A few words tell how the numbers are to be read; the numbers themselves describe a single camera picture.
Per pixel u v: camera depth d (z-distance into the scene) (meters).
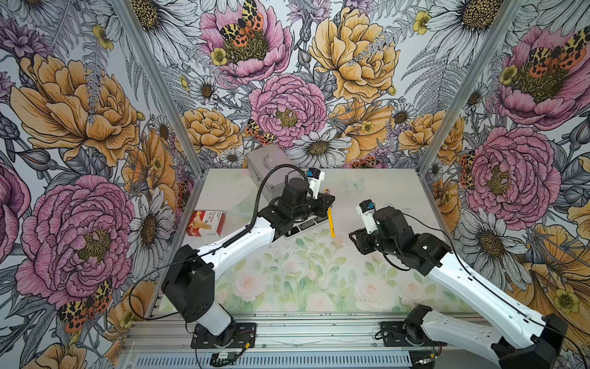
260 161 1.06
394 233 0.54
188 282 0.43
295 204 0.61
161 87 0.90
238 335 0.74
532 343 0.38
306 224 0.92
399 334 0.73
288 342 0.74
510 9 0.71
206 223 0.97
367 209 0.65
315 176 0.69
